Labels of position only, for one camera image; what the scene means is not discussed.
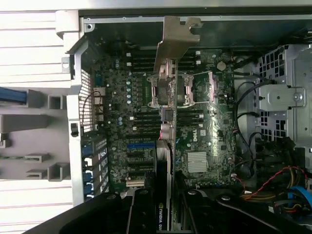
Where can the perforated metal drive cage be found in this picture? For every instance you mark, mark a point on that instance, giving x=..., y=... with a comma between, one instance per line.
x=280, y=97

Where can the blue disk caddy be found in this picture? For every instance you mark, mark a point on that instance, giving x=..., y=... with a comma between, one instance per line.
x=12, y=96

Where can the green RAM stick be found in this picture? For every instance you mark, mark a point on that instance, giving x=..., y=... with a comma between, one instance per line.
x=12, y=158

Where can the black open PC case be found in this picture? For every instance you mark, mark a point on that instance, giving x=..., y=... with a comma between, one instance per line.
x=75, y=97

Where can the green motherboard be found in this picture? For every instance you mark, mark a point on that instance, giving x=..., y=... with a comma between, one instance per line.
x=117, y=97

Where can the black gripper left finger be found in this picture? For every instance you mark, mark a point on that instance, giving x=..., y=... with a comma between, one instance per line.
x=102, y=214

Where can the blue card retention latch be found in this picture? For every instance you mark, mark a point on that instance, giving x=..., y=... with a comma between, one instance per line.
x=87, y=170

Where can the silver chipset heatsink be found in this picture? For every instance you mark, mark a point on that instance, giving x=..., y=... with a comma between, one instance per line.
x=198, y=162

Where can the CPU socket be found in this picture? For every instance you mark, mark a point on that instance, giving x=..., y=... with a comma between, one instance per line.
x=187, y=95

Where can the blue expansion slot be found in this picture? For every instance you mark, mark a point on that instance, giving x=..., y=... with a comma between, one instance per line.
x=140, y=146

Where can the socket cover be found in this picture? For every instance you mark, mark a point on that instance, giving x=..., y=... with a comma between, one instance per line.
x=214, y=87

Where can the round coin cell battery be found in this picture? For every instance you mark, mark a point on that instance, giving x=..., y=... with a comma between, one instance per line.
x=221, y=65

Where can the grey parts rack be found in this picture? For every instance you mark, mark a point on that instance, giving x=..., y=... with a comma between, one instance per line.
x=31, y=136

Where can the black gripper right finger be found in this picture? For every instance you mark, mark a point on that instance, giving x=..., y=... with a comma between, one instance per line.
x=234, y=217

